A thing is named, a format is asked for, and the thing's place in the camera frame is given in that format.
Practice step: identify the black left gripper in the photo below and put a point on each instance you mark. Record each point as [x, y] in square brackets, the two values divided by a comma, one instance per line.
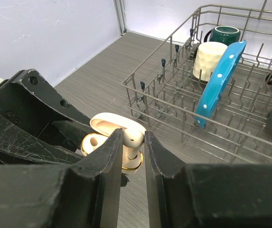
[37, 125]

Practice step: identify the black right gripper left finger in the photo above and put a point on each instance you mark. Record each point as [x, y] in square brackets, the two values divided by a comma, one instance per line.
[83, 195]

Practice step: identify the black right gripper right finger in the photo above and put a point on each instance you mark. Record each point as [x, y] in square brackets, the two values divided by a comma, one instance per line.
[182, 195]

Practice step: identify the beige earbud charging case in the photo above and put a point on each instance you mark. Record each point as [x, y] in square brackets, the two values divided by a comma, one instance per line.
[108, 135]

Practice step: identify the white earbud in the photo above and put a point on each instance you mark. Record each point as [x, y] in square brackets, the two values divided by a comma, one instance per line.
[133, 139]

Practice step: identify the blue plastic plate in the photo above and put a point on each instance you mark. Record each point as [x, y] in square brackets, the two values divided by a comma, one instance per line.
[218, 82]

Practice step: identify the cream ribbed mug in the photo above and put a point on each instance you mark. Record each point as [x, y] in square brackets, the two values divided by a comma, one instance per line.
[207, 57]

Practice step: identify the dark green mug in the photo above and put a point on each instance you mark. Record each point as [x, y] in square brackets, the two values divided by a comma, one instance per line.
[223, 34]

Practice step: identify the grey wire dish rack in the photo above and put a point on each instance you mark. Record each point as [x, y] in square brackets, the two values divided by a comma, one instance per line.
[163, 93]

